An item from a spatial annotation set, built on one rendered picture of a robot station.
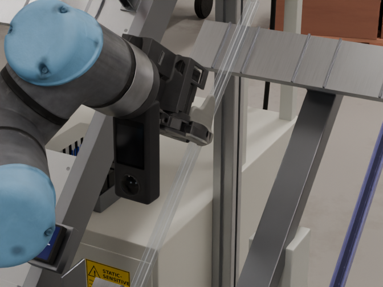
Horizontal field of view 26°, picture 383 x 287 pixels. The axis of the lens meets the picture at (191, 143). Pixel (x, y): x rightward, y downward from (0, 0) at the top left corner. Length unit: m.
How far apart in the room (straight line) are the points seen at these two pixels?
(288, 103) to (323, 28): 2.32
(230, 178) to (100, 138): 0.40
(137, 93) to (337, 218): 2.00
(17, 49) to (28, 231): 0.18
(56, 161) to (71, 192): 0.07
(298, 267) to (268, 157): 0.72
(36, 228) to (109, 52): 0.20
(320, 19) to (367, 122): 0.81
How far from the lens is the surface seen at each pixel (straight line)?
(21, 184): 0.61
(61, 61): 0.70
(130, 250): 1.40
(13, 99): 0.74
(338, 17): 4.14
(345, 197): 2.89
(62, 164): 1.15
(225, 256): 1.57
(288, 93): 1.84
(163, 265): 1.40
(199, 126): 0.92
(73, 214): 1.12
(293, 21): 1.79
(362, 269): 2.51
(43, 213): 0.62
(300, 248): 1.03
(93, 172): 1.14
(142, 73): 0.80
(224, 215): 1.52
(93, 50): 0.73
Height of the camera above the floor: 1.34
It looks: 24 degrees down
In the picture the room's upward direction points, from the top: straight up
